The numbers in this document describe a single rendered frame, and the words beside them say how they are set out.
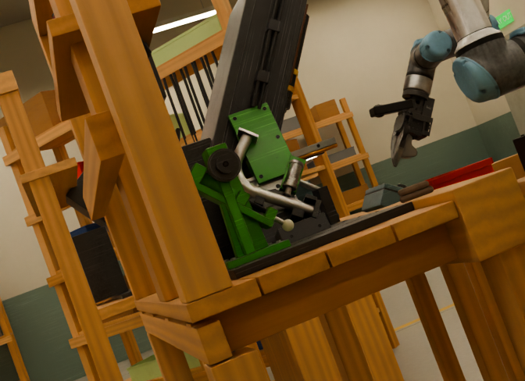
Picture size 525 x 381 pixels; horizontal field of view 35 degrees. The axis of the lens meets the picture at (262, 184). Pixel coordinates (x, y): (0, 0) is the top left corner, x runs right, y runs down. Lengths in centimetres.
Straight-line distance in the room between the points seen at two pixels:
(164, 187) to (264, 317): 32
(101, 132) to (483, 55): 87
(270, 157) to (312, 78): 967
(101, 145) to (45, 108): 441
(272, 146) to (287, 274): 73
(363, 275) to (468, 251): 21
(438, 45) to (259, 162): 55
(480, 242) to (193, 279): 56
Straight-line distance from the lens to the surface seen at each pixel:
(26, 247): 1105
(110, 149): 162
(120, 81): 155
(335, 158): 1113
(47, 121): 603
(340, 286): 165
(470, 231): 167
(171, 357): 292
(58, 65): 210
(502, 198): 171
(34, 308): 1102
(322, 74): 1192
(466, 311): 230
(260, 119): 225
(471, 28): 198
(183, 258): 151
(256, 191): 212
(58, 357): 1103
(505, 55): 197
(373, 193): 220
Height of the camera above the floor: 96
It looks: 3 degrees up
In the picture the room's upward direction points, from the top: 21 degrees counter-clockwise
